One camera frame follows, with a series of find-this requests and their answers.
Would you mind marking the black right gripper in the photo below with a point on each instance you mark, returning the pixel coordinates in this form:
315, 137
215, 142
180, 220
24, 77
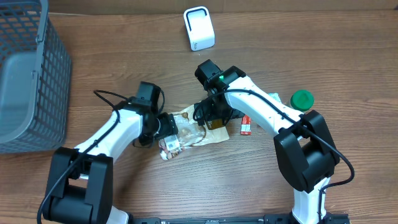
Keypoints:
207, 107

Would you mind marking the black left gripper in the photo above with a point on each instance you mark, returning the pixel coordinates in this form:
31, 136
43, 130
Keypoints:
168, 124

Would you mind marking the brown white snack bag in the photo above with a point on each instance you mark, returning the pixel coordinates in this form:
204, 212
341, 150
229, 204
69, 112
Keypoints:
189, 135

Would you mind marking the red snack stick packet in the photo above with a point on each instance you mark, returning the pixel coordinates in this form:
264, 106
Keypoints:
245, 125

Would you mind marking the teal wet wipes pack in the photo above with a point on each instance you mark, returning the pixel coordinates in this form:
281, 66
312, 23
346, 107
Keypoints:
275, 96

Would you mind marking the green lid jar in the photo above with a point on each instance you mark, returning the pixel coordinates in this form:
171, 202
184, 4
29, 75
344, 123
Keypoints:
302, 100

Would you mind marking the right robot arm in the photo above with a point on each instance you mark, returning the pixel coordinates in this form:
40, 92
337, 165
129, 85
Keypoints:
303, 144

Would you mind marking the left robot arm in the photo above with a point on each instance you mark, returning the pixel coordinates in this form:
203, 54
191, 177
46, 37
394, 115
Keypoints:
80, 182

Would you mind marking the white barcode scanner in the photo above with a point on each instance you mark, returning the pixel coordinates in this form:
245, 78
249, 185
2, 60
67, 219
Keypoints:
199, 27

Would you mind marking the grey plastic mesh basket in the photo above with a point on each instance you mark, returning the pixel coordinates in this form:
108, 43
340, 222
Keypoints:
36, 72

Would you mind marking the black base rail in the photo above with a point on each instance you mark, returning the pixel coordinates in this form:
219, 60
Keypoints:
266, 219

